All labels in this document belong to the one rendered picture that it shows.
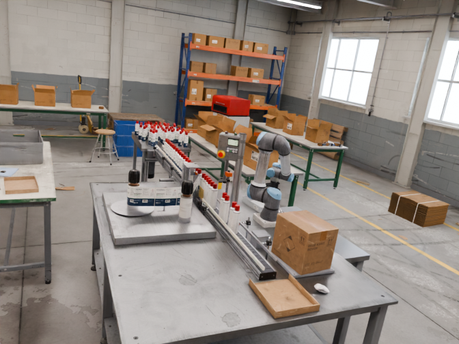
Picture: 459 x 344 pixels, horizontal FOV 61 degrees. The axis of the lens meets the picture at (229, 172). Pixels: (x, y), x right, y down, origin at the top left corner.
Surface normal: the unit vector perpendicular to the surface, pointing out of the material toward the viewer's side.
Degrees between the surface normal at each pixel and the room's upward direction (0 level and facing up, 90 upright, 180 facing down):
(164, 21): 90
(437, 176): 90
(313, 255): 90
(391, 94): 90
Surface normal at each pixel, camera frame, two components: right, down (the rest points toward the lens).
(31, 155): 0.48, 0.29
